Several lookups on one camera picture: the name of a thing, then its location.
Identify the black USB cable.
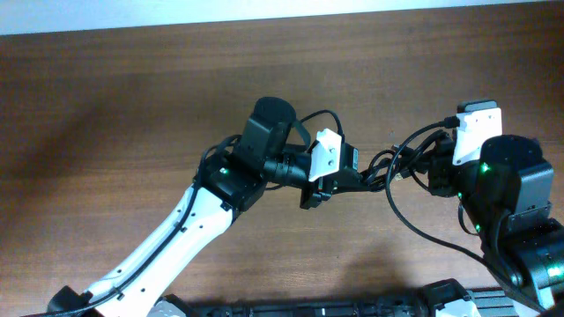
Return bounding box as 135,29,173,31
352,129,450,194

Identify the right camera black cable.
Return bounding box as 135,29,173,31
384,115,547,313

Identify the camera black cable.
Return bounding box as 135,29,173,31
21,108,345,317
384,115,547,313

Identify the left camera black cable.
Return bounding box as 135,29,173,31
21,108,345,317

